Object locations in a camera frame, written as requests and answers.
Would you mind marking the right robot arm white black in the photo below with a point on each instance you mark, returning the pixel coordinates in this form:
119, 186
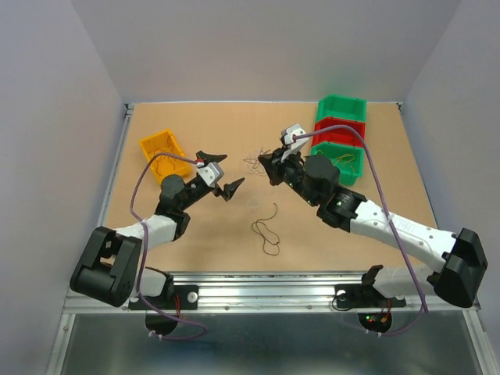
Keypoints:
453, 263

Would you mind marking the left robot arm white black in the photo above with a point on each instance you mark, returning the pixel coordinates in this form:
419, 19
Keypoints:
112, 267

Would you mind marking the near green plastic bin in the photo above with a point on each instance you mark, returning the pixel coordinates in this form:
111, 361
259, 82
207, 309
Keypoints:
348, 159

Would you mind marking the yellow plastic bin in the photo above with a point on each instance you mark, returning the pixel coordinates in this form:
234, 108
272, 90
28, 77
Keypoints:
164, 149

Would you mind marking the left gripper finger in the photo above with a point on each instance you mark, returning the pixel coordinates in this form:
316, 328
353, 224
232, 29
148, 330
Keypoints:
228, 190
205, 159

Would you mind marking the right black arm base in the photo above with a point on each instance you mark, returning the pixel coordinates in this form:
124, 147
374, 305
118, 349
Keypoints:
356, 296

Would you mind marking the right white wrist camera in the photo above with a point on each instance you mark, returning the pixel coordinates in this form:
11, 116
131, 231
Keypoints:
293, 140

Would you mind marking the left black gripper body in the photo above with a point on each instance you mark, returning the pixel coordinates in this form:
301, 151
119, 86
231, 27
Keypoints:
195, 193

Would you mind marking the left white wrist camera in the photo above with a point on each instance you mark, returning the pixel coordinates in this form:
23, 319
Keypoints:
211, 173

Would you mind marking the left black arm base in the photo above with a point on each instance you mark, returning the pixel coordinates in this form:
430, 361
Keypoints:
186, 295

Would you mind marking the far green plastic bin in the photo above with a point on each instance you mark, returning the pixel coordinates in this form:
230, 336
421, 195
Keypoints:
347, 108

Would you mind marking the green plastic bin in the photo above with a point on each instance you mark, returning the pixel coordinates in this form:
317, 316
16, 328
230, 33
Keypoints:
348, 159
347, 108

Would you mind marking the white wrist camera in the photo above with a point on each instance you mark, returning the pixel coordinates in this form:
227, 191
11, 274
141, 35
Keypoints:
293, 140
211, 173

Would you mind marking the red plastic bin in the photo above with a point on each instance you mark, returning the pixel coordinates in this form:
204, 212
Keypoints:
339, 136

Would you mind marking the aluminium mounting rail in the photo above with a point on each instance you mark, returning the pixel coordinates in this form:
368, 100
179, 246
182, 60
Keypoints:
262, 292

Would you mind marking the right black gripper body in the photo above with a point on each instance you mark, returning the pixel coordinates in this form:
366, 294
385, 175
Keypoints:
291, 170

